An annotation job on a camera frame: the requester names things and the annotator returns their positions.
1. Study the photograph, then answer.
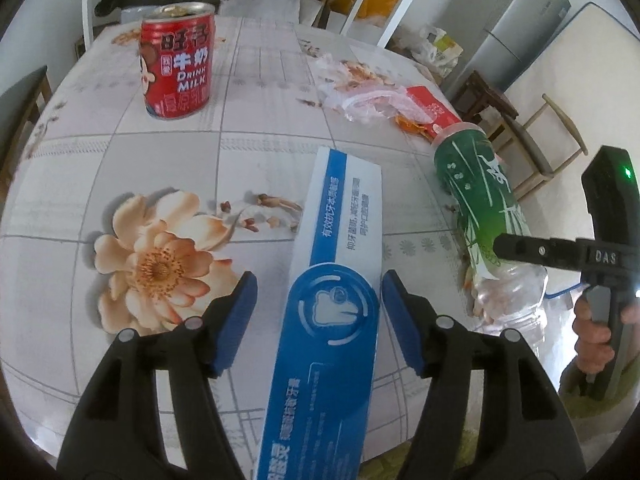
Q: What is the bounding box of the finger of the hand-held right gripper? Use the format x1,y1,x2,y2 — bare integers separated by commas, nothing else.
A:
494,232,586,272

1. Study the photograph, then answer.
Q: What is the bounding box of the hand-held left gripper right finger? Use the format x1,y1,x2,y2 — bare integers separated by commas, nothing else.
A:
381,269,587,480

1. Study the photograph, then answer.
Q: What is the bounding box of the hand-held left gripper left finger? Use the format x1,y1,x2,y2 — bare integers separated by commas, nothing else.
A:
57,270,259,480

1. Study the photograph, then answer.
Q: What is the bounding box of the blue white toothpaste box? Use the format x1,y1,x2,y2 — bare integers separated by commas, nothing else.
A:
252,146,383,480

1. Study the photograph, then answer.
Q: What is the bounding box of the green plastic bottle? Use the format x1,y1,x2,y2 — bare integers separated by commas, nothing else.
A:
432,122,551,361

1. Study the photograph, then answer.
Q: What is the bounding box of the person's right hand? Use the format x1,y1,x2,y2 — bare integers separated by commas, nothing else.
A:
571,296,640,378

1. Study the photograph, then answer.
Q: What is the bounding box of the wooden chair dark seat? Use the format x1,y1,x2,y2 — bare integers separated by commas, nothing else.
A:
492,92,591,201
0,65,53,191

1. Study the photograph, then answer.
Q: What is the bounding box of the white leaning mattress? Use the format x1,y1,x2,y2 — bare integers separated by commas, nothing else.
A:
502,2,640,171

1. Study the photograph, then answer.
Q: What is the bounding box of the dark wooden stool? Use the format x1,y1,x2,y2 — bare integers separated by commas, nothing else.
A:
450,70,521,136

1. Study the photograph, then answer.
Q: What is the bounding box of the green fluffy cloth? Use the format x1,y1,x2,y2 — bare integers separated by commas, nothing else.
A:
545,385,640,441

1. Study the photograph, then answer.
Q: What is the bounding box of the orange snack wrapper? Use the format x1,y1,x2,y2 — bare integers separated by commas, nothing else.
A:
395,115,436,138

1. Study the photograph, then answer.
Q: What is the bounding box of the red snack packet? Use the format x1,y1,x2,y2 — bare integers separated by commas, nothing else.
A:
405,86,463,136

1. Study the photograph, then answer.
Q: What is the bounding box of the floral tablecloth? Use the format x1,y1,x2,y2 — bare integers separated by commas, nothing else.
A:
0,15,551,441

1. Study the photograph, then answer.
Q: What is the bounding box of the grey refrigerator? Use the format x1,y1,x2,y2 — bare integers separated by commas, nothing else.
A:
440,0,571,96

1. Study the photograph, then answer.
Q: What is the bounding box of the clear plastic bag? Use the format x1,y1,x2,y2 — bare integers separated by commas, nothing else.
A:
315,55,416,123

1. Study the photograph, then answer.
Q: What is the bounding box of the red milk can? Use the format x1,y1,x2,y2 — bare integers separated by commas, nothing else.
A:
137,2,217,122

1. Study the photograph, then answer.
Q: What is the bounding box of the white shelf table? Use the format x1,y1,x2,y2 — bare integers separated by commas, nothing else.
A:
80,0,443,51

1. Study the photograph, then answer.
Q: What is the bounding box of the white woven sack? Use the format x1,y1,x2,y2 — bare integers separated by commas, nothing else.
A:
220,0,326,26

